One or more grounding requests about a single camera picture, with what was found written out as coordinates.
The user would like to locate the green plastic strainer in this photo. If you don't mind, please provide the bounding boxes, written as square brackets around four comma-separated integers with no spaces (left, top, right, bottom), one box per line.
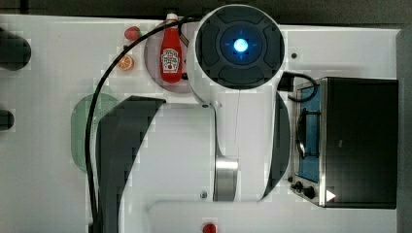
[71,93,119,173]

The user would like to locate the black toaster oven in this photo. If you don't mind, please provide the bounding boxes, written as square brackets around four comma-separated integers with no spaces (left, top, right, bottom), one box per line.
[289,77,398,209]

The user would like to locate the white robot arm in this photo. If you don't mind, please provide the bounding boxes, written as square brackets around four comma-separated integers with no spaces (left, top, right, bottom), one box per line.
[94,5,291,233]

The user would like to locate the red toy strawberry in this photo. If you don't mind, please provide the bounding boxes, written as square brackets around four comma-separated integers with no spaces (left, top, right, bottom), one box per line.
[123,26,141,42]

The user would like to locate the red ketchup bottle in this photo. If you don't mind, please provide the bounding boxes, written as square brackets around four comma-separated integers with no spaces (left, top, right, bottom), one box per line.
[159,25,182,83]

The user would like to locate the black cylinder cup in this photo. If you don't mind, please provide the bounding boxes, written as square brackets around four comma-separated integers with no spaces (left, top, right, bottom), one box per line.
[0,110,15,131]

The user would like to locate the orange slice toy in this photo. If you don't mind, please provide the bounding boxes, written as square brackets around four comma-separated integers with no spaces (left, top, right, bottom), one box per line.
[117,54,135,71]

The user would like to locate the red emergency button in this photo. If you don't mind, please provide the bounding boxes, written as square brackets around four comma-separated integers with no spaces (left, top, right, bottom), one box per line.
[202,223,217,233]

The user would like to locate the purple plate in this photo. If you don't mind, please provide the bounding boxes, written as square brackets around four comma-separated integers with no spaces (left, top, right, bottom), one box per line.
[144,32,190,94]

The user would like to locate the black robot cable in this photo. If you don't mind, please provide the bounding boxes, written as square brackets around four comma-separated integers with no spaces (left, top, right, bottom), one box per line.
[84,17,198,233]

